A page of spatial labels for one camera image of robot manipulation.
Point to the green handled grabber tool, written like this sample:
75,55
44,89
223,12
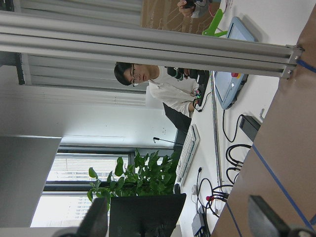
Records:
210,31

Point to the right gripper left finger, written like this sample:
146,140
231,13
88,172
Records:
94,224

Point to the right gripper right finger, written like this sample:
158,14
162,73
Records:
264,222

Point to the aluminium frame post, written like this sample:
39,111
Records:
25,33

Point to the person with glasses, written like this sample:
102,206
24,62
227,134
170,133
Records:
176,94

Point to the green potted plant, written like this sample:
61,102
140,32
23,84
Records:
150,175

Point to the cardboard box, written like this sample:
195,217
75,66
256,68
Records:
165,15

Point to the white keyboard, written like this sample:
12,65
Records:
188,153

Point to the black monitor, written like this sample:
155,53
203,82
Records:
145,216

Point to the blue teach pendant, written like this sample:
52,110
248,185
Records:
228,86

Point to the black power adapter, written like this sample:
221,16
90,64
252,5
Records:
250,126

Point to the person in white hoodie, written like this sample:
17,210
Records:
195,10

